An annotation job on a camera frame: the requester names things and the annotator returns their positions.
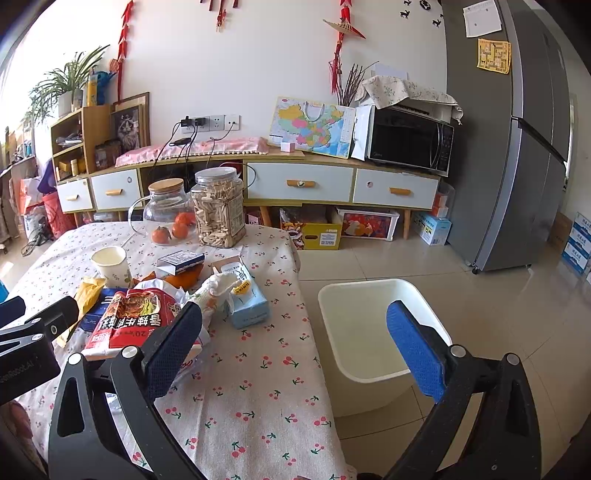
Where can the red plastic bag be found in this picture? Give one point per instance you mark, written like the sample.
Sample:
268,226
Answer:
60,217

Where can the glass teapot bamboo lid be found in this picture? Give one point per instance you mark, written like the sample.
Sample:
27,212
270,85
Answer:
161,207

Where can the large orange peel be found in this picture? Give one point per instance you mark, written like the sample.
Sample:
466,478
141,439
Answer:
182,280

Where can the long wooden cabinet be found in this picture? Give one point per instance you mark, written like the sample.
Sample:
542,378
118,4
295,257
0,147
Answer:
318,161

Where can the clear plastic container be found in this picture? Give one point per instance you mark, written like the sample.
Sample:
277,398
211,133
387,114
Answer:
444,198

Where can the small pink box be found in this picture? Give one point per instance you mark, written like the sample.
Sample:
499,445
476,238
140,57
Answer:
256,218

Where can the bundle of dry twigs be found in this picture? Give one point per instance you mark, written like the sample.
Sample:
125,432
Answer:
351,85

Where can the white plastic bin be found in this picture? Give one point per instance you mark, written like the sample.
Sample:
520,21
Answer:
364,332

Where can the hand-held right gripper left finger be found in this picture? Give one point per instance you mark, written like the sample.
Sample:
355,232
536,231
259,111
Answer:
173,350

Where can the black deer wall stickers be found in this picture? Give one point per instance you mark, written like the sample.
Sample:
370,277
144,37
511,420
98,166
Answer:
425,9

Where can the red hanging wall ornament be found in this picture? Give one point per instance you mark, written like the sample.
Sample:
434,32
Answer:
221,16

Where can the framed cat picture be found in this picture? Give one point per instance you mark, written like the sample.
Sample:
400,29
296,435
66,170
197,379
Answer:
129,124

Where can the stack of blue white boxes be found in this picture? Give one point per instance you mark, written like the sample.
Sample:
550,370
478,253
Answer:
579,244

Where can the yellow paper note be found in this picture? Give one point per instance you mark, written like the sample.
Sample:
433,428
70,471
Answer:
494,55

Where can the yellow bottle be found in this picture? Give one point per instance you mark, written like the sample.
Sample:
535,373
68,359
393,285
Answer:
92,90

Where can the wide white cabinet drawer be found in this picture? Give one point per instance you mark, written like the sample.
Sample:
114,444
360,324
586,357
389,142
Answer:
300,180

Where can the white paper sheet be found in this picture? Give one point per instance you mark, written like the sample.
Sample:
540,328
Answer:
482,18

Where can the clear jar of seeds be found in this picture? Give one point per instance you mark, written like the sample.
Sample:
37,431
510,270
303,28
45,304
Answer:
217,217

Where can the cherry print tablecloth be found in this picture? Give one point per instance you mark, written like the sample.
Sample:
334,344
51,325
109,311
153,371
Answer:
258,369

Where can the floral dust cloth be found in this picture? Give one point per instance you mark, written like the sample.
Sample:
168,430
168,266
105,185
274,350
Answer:
406,90

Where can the grey refrigerator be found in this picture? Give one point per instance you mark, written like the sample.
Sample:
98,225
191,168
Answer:
498,161

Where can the black microwave oven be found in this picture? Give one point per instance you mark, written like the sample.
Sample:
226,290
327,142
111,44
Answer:
406,138

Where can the red white storage box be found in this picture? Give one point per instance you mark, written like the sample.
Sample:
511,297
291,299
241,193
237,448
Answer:
369,224

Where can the wooden shelf unit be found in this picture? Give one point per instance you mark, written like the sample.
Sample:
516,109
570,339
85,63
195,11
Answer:
87,129

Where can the red blue noodle packet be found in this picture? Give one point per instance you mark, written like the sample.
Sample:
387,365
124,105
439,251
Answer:
124,318

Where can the white drawer round lock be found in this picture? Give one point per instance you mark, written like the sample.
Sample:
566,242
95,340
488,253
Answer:
115,189

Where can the small orange peel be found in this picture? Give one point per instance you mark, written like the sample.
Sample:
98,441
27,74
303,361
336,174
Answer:
145,278

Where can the blue white carton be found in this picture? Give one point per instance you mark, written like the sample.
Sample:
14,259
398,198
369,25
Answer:
431,230

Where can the blue plastic stool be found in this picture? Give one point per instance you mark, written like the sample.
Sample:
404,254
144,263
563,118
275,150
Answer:
2,290

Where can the light blue milk carton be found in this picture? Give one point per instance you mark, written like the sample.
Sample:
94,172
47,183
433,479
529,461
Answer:
249,304

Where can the pink lace cloth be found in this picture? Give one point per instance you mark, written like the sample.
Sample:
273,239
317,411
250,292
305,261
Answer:
203,147

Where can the tangerine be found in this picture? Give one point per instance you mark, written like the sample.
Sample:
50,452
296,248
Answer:
161,234
180,230
186,218

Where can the small white cube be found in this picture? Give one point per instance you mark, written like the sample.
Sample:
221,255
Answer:
287,146

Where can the white wall sockets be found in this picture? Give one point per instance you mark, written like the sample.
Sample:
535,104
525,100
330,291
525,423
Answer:
221,122

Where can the potted spider plant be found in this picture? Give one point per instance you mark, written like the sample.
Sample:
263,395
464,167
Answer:
64,78

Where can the yellow cardboard box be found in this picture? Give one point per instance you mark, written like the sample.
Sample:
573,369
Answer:
318,233

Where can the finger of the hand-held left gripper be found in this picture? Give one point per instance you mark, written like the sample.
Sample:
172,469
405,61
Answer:
11,311
55,318

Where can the red tassel hat decoration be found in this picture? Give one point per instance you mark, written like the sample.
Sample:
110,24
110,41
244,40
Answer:
341,32

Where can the white drawer red sticker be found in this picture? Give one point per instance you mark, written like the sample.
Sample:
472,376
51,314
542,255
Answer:
397,187

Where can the small white cabinet drawer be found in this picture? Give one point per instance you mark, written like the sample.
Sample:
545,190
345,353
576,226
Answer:
74,196

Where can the white wrapper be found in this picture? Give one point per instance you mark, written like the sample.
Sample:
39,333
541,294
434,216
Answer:
212,290

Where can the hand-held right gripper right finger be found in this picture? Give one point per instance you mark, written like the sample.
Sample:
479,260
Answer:
415,350

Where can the blue watering can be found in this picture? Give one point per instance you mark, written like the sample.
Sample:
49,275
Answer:
104,85

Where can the small blue white box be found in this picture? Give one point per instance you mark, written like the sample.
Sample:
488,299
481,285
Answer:
178,263

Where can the white paper bag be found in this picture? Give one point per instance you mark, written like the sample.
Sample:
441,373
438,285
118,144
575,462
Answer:
360,134

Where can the floral paper cup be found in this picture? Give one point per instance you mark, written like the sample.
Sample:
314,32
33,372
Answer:
113,272

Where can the dark wicker box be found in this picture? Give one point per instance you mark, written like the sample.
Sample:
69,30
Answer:
107,154

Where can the yellow snack wrapper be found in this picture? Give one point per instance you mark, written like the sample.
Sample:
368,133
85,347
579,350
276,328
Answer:
87,295

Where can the colourful map bag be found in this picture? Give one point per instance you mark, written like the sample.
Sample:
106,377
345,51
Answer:
309,127

